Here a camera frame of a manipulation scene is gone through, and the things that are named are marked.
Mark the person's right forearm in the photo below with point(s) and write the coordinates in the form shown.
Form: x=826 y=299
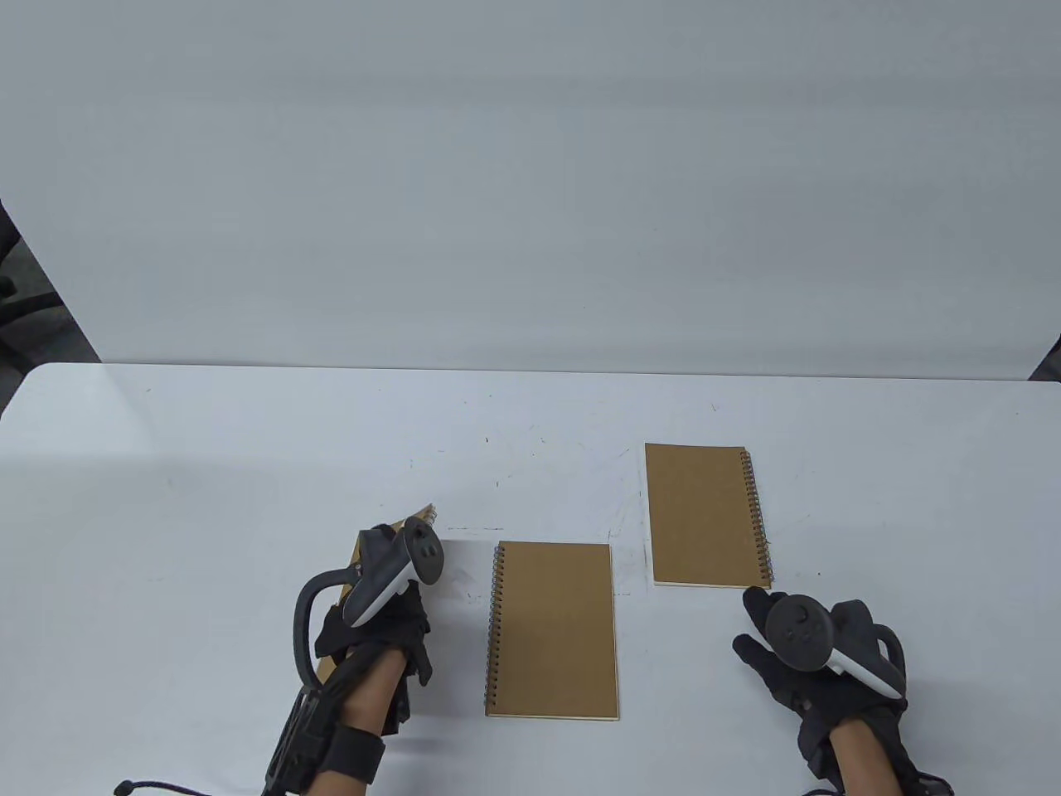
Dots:
x=862 y=763

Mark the white backdrop board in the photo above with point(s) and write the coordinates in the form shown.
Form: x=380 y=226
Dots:
x=530 y=166

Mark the person's left forearm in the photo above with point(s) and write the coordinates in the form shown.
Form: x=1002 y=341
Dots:
x=365 y=696

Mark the person's right hand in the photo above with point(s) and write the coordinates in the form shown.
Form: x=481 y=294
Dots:
x=779 y=680

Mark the person's left hand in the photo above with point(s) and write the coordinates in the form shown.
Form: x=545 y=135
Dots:
x=390 y=630

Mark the brown spiral notebook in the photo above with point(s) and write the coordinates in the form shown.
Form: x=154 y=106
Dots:
x=419 y=516
x=700 y=514
x=555 y=630

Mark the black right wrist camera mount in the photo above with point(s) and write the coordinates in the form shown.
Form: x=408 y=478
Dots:
x=932 y=786

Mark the brown furniture piece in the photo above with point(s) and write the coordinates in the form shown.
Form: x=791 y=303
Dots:
x=1051 y=365

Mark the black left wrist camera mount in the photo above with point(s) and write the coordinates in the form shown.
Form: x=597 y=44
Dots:
x=294 y=738

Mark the black office chair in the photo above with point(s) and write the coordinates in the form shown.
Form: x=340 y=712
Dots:
x=16 y=315

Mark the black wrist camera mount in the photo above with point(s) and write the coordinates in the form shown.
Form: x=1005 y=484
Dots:
x=294 y=738
x=932 y=786

